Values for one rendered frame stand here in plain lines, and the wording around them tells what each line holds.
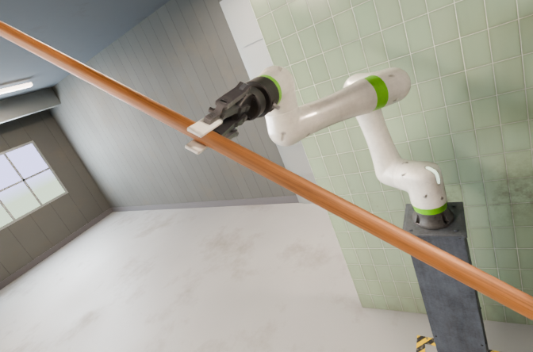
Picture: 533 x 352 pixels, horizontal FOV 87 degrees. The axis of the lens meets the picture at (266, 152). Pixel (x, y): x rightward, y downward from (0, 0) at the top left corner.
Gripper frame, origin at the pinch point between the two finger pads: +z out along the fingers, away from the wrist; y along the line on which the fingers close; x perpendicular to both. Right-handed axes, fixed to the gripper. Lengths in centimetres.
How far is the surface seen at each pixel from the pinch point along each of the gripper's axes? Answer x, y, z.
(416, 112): -52, 16, -119
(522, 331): -172, 111, -113
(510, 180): -108, 29, -119
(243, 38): 127, 61, -274
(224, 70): 146, 112, -281
